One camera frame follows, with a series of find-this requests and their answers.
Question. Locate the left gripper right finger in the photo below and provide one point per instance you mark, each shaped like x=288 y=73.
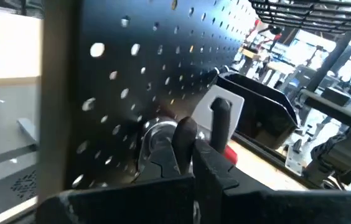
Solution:
x=209 y=183

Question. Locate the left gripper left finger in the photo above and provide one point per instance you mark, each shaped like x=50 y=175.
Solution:
x=161 y=161

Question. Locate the black pegboard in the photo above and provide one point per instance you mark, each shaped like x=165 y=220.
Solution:
x=116 y=109

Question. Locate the wide black pegboard bin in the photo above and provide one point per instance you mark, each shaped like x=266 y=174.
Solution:
x=265 y=118

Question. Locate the light wooden desk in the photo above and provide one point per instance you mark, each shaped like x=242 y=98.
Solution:
x=7 y=46

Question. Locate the black aluminium table frame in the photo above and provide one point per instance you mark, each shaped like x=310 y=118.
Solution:
x=269 y=155

